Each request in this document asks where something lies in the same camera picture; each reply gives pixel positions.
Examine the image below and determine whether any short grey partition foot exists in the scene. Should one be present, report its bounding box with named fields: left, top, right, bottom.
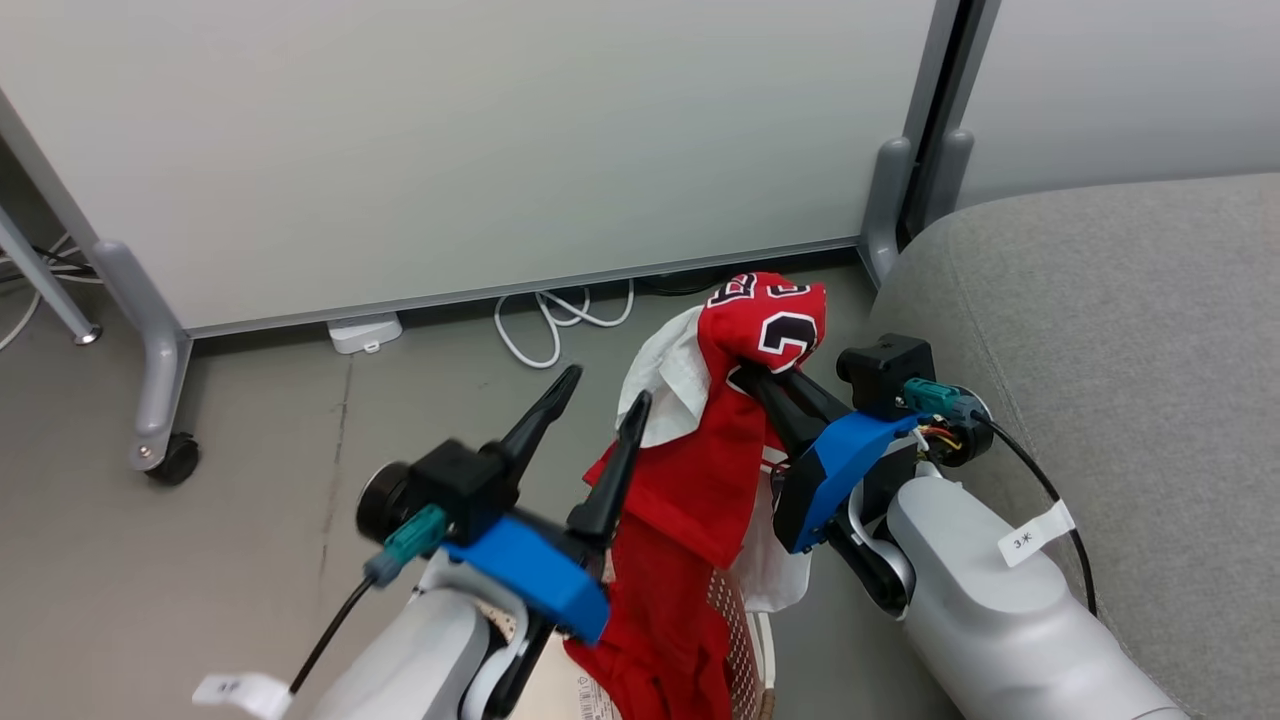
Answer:
left=922, top=127, right=976, bottom=233
left=857, top=136, right=916, bottom=288

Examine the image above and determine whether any grey fabric sofa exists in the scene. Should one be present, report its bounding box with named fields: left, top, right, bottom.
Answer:
left=864, top=172, right=1280, bottom=720

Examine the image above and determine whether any wide white partition panel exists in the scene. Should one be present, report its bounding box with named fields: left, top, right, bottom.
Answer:
left=0, top=0, right=963, bottom=341

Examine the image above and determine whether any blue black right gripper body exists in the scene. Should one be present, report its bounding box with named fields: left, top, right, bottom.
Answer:
left=771, top=408, right=927, bottom=557

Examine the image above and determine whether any grey metal table leg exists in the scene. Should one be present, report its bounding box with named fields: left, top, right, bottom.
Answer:
left=0, top=203, right=104, bottom=347

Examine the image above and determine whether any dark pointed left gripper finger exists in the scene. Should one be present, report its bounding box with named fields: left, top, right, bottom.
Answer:
left=566, top=390, right=654, bottom=551
left=497, top=364, right=584, bottom=489

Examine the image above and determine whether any narrow white partition panel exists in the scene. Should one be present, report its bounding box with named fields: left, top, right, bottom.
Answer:
left=940, top=0, right=1280, bottom=213

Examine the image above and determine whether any white power strip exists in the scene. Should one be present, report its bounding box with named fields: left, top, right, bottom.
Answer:
left=326, top=312, right=404, bottom=356

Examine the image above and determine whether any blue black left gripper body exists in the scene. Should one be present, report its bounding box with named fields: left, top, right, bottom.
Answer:
left=443, top=512, right=612, bottom=647

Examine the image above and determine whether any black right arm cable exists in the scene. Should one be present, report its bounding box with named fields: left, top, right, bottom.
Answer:
left=984, top=414, right=1099, bottom=617

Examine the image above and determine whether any cream perforated laundry basket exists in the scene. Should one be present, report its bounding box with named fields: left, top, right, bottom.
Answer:
left=495, top=565, right=780, bottom=720

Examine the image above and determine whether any black floor cable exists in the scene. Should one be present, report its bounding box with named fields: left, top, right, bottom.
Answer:
left=22, top=244, right=98, bottom=279

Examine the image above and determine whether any looped white power cable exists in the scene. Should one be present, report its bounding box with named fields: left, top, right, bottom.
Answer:
left=493, top=279, right=637, bottom=370

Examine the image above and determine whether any red white sports jersey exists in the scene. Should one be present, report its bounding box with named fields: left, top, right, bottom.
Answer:
left=563, top=271, right=830, bottom=720

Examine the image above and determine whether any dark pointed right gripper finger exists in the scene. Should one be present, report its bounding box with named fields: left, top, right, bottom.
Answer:
left=768, top=366, right=853, bottom=433
left=728, top=366, right=825, bottom=485

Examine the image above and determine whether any black cable under partition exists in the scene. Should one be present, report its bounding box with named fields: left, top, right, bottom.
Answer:
left=640, top=266, right=746, bottom=298

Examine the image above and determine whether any black caster wheel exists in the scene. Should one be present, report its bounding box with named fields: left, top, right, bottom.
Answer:
left=145, top=433, right=201, bottom=488

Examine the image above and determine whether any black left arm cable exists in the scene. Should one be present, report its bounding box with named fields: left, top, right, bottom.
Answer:
left=288, top=574, right=379, bottom=697

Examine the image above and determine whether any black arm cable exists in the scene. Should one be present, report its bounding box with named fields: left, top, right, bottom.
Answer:
left=984, top=414, right=1099, bottom=617
left=288, top=574, right=379, bottom=697

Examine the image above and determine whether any grey partition foot with caster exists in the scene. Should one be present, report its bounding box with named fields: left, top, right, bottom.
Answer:
left=92, top=239, right=195, bottom=473

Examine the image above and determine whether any white floor cable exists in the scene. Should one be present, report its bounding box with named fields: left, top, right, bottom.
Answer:
left=0, top=231, right=103, bottom=354

